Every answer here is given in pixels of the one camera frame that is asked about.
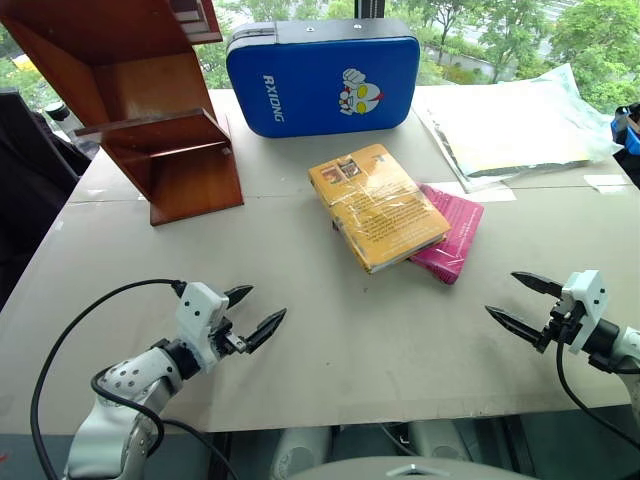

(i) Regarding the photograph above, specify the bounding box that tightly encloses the grey bottle with dark cap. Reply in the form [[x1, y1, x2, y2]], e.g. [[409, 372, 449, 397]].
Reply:
[[45, 101, 71, 132]]

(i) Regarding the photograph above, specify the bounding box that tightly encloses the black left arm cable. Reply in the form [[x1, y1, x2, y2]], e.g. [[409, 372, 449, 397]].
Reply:
[[29, 278, 241, 480]]

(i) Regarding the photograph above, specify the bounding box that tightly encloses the yellow plastic-wrapped book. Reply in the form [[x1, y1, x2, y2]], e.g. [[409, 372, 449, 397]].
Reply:
[[307, 143, 453, 275]]

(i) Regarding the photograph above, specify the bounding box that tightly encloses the pink plastic-wrapped book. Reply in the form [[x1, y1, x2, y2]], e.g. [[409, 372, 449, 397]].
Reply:
[[408, 182, 485, 286]]

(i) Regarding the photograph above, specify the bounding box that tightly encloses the flat plastic-wrapped package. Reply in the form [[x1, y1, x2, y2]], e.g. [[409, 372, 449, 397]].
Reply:
[[412, 63, 624, 195]]

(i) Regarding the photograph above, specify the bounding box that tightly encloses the black metal pole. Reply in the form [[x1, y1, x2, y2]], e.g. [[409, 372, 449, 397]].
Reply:
[[353, 0, 386, 22]]

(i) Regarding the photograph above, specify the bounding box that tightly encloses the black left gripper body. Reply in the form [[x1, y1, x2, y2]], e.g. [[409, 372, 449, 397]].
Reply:
[[210, 319, 250, 357]]

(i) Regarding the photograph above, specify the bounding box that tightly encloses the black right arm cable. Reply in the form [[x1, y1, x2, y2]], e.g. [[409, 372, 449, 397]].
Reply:
[[555, 319, 640, 451]]

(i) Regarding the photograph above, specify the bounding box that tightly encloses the grey rounded shape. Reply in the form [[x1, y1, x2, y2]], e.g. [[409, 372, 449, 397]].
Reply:
[[409, 422, 471, 461], [272, 427, 334, 479]]

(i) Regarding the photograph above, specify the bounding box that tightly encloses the brown wooden bookshelf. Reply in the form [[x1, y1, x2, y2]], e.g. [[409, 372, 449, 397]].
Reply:
[[0, 0, 245, 227]]

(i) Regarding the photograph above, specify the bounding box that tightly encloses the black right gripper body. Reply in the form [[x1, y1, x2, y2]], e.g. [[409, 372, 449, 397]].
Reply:
[[544, 298, 586, 344]]

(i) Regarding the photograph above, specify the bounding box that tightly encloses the blue AXIONG padded case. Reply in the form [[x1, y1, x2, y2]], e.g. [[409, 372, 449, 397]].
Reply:
[[225, 19, 421, 139]]

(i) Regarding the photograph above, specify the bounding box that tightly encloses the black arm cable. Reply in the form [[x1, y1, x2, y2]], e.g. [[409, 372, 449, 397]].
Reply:
[[555, 319, 640, 451], [29, 278, 241, 480]]

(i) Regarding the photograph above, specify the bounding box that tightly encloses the grey robot torso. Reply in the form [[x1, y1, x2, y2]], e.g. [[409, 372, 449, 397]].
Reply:
[[287, 457, 539, 480]]

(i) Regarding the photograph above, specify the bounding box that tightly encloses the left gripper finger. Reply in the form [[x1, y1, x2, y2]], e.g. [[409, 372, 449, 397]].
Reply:
[[223, 285, 255, 310], [244, 308, 288, 355]]

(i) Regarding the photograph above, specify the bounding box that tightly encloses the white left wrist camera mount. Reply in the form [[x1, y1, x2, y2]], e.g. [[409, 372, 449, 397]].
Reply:
[[175, 282, 230, 374]]

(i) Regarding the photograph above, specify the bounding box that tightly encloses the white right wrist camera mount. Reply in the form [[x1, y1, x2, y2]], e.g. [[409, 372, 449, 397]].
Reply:
[[560, 269, 609, 355]]

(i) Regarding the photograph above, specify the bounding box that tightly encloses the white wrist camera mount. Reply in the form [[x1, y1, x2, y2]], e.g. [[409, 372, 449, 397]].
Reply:
[[175, 282, 230, 374], [560, 269, 609, 355]]

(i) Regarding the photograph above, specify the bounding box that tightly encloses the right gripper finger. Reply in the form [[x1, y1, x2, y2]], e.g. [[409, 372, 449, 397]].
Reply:
[[510, 272, 565, 299], [484, 306, 550, 354]]

